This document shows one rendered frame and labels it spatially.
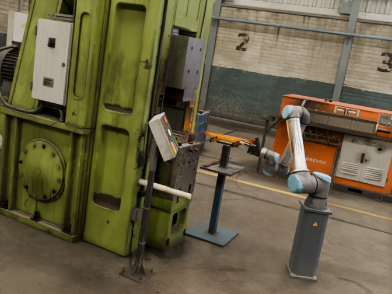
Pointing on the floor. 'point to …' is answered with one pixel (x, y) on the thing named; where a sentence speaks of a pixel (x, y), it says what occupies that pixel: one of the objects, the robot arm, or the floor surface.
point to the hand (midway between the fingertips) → (242, 141)
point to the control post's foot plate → (144, 274)
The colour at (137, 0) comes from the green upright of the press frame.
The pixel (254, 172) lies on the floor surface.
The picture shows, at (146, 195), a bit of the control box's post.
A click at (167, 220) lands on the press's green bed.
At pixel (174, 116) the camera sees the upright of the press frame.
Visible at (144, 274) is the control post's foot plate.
